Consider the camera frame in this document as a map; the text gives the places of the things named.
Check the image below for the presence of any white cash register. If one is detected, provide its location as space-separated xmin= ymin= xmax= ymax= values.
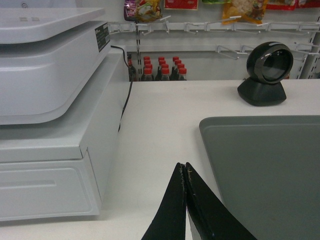
xmin=0 ymin=0 xmax=110 ymax=125

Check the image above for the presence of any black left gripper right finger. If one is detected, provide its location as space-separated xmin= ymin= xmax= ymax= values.
xmin=183 ymin=162 xmax=256 ymax=240

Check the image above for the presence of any white cash drawer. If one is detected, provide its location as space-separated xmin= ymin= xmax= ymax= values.
xmin=0 ymin=48 xmax=130 ymax=222

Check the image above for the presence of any black round barcode scanner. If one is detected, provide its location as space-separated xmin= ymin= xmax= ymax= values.
xmin=237 ymin=41 xmax=294 ymax=107

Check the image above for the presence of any grey rectangular serving tray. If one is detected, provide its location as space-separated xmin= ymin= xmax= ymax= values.
xmin=199 ymin=115 xmax=320 ymax=240

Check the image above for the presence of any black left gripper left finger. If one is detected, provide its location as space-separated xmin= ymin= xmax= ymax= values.
xmin=142 ymin=163 xmax=187 ymax=240

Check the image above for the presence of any purple snack bag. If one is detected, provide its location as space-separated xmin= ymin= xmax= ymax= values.
xmin=123 ymin=0 xmax=162 ymax=23

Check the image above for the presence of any orange snack bag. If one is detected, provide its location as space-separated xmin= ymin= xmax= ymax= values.
xmin=222 ymin=0 xmax=268 ymax=25

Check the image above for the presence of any black power cable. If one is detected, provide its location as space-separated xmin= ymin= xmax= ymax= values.
xmin=110 ymin=44 xmax=135 ymax=132

